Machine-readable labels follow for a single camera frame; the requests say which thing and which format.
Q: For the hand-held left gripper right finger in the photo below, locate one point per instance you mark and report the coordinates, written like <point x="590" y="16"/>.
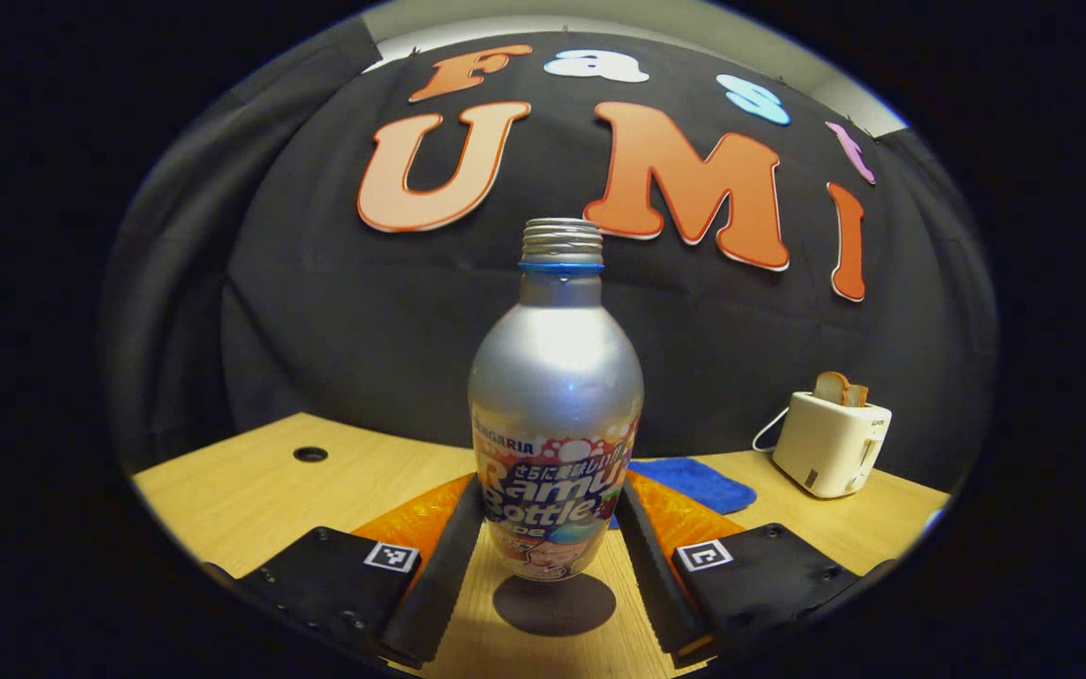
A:
<point x="656" y="585"/>

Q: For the white toaster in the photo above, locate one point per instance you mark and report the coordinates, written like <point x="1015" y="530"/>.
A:
<point x="826" y="443"/>

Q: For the black backdrop cloth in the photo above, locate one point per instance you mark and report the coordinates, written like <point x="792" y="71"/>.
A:
<point x="317" y="330"/>

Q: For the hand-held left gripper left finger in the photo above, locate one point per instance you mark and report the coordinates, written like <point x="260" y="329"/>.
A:
<point x="439" y="585"/>

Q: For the dark round coaster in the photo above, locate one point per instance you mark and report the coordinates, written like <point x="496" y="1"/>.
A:
<point x="552" y="608"/>

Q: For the black table grommet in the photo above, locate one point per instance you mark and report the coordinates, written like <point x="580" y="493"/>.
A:
<point x="310" y="454"/>

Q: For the blue folded towel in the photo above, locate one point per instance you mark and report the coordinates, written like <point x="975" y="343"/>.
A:
<point x="703" y="483"/>

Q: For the silver water bottle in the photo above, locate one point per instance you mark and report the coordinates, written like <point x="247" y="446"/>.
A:
<point x="552" y="377"/>

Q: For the toast slice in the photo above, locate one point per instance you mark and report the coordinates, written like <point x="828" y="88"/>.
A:
<point x="858" y="396"/>
<point x="830" y="387"/>

